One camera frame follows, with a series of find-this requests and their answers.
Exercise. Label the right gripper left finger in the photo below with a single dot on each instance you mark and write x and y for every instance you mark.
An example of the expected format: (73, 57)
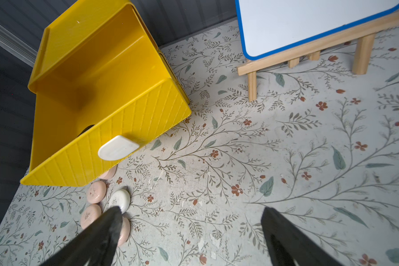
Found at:
(95, 246)

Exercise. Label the yellow three-drawer cabinet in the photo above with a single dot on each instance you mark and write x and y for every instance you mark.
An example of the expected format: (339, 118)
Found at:
(97, 57)

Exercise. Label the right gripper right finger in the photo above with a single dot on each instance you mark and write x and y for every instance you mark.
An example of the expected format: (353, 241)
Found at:
(288, 246)

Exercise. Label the black earphone case bottom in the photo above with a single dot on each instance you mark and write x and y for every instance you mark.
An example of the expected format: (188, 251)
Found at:
(86, 129)

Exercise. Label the small wooden easel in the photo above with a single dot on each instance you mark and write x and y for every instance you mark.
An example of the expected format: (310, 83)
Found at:
(365, 34)

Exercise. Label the white board blue frame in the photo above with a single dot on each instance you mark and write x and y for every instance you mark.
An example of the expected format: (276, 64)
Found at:
(268, 27)

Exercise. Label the white earphone case upper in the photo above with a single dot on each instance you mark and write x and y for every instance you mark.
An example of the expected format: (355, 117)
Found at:
(120, 198)

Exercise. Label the yellow top drawer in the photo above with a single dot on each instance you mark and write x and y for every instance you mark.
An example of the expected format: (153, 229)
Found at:
(60, 157)

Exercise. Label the pink earphone case right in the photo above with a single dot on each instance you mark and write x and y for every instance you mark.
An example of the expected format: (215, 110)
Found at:
(125, 232)

